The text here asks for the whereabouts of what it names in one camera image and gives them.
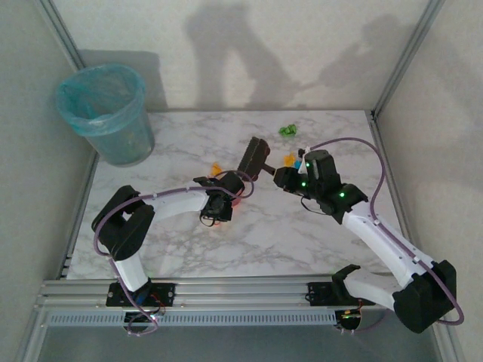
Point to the orange paper scrap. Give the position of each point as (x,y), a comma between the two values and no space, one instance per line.
(289,160)
(216,168)

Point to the blue paper scrap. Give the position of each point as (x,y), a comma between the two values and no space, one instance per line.
(297,166)

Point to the pink plastic dustpan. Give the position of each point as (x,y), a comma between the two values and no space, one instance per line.
(237,204)

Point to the black hand brush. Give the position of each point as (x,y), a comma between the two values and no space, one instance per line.
(253,156)

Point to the green paper scrap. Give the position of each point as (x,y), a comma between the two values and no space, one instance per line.
(287,130)

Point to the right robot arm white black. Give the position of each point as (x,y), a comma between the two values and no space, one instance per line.
(377,234)

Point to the grey translucent waste bin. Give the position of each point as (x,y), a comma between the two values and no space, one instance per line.
(132,143)

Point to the small circuit board with LED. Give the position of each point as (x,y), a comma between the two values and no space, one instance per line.
(351,315)
(152,316)

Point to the teal plastic bin liner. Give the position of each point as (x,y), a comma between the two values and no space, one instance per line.
(71,109)

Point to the aluminium table side rail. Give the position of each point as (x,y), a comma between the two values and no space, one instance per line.
(405,234)
(87,188)

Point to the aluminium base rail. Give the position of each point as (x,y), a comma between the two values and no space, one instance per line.
(245,292)

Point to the aluminium corner post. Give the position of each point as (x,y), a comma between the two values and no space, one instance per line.
(407,56)
(59,26)

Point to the aluminium frame leg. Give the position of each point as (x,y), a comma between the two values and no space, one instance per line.
(34,332)
(451,347)

